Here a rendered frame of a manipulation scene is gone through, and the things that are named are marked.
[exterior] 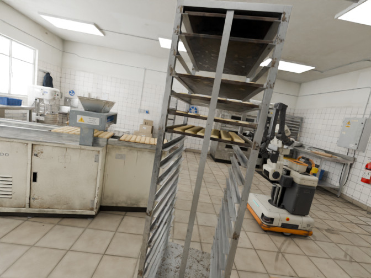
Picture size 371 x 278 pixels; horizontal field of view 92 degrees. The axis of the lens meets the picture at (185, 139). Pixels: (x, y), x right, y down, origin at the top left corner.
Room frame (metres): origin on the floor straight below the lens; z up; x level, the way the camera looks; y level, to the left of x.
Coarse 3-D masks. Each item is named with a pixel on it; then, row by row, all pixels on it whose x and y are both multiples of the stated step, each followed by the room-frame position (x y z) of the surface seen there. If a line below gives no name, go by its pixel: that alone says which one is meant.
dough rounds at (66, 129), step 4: (60, 128) 2.02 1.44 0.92; (64, 128) 2.05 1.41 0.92; (68, 128) 2.10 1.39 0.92; (72, 128) 2.16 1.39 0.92; (76, 128) 2.18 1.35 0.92; (64, 132) 1.87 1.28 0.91; (68, 132) 1.89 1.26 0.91; (72, 132) 1.89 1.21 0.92; (76, 132) 1.92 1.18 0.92; (96, 132) 2.13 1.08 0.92; (100, 132) 2.15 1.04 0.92; (104, 132) 2.20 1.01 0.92; (108, 132) 2.27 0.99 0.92; (112, 132) 2.29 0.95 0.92; (96, 136) 1.95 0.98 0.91; (100, 136) 1.95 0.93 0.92; (104, 136) 1.96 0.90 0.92; (108, 136) 2.03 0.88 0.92
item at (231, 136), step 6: (186, 126) 1.17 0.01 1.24; (192, 126) 1.30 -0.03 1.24; (198, 126) 1.38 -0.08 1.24; (192, 132) 0.89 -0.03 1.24; (198, 132) 0.89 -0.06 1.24; (204, 132) 0.95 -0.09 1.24; (216, 132) 1.10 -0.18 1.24; (222, 132) 1.17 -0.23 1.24; (234, 132) 1.37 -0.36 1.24; (222, 138) 0.87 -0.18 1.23; (228, 138) 0.86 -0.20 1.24; (234, 138) 0.92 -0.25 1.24; (240, 138) 0.95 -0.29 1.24
